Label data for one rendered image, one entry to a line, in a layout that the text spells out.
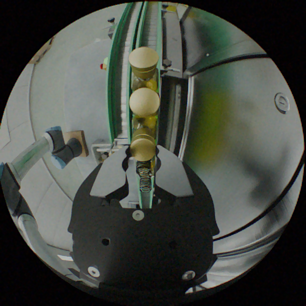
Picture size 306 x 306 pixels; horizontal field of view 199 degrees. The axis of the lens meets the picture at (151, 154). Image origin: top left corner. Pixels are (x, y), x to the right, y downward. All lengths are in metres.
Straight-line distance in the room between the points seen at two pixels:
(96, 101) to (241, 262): 0.76
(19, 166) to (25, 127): 3.31
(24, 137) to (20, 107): 0.94
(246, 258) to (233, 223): 0.07
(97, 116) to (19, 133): 3.33
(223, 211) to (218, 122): 0.15
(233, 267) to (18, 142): 3.80
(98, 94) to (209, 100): 0.55
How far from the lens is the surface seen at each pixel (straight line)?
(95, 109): 0.60
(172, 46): 0.51
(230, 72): 0.18
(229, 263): 0.21
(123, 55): 0.47
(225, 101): 0.17
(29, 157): 0.48
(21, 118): 3.77
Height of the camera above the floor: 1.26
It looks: 58 degrees down
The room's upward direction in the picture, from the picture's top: 174 degrees clockwise
